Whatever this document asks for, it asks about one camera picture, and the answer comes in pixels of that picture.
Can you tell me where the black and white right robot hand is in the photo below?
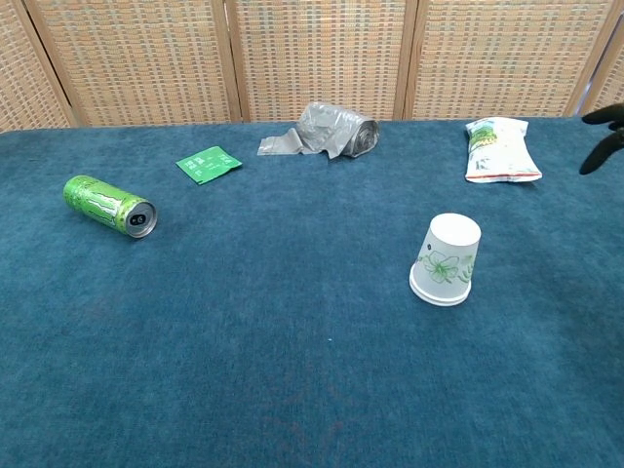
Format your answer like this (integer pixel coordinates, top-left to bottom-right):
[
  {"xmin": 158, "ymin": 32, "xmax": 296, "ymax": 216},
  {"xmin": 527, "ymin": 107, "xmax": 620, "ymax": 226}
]
[{"xmin": 578, "ymin": 100, "xmax": 624, "ymax": 176}]

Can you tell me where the white paper cup green flower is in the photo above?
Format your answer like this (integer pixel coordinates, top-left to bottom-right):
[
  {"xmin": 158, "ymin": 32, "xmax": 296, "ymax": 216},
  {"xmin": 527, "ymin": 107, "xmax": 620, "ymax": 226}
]
[{"xmin": 409, "ymin": 213, "xmax": 483, "ymax": 301}]

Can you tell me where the white snack bag green print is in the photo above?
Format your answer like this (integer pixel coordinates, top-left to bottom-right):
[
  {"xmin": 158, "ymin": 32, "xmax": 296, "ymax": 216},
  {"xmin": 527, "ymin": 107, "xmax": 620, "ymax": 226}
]
[{"xmin": 463, "ymin": 117, "xmax": 543, "ymax": 184}]

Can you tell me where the grey trash bag roll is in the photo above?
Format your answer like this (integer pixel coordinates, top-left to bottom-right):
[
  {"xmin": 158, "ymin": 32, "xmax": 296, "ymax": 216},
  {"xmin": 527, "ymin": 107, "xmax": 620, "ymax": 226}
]
[{"xmin": 256, "ymin": 100, "xmax": 380, "ymax": 161}]

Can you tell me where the woven wooden folding screen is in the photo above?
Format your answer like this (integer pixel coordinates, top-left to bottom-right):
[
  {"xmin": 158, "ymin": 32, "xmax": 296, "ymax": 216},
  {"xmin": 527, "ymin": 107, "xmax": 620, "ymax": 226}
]
[{"xmin": 0, "ymin": 0, "xmax": 624, "ymax": 130}]

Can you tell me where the blue table cloth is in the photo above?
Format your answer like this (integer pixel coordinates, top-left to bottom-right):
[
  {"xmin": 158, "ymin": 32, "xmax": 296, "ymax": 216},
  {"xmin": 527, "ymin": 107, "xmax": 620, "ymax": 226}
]
[{"xmin": 0, "ymin": 115, "xmax": 624, "ymax": 468}]

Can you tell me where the green flat sachet packet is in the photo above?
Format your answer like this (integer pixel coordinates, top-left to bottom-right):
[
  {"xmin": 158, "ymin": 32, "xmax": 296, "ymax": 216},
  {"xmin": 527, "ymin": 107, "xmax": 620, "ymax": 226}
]
[{"xmin": 175, "ymin": 145, "xmax": 243, "ymax": 187}]

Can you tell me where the green energy drink can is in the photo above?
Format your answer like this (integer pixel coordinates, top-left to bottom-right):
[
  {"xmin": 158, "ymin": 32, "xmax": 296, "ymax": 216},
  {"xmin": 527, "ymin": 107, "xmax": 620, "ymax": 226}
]
[{"xmin": 61, "ymin": 175, "xmax": 159, "ymax": 241}]

